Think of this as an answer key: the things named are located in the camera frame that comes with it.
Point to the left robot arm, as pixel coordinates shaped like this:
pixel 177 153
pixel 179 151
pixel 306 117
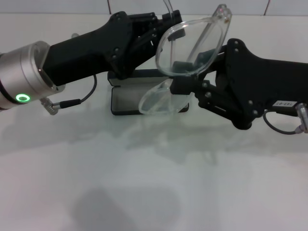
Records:
pixel 21 69

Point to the clear plastic glasses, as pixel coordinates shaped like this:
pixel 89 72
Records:
pixel 223 14

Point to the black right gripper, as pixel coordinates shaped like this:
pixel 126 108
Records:
pixel 264 84

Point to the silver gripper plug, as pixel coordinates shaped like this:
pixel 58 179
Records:
pixel 75 35
pixel 303 115

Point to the black glasses case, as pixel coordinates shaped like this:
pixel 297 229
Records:
pixel 125 106

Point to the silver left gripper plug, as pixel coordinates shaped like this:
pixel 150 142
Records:
pixel 75 35

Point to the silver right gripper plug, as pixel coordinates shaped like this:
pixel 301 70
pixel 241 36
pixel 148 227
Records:
pixel 303 115

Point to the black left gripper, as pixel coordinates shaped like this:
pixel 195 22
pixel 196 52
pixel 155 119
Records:
pixel 96 53

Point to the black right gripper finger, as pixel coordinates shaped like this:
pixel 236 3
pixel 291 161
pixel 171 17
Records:
pixel 183 67
pixel 183 85

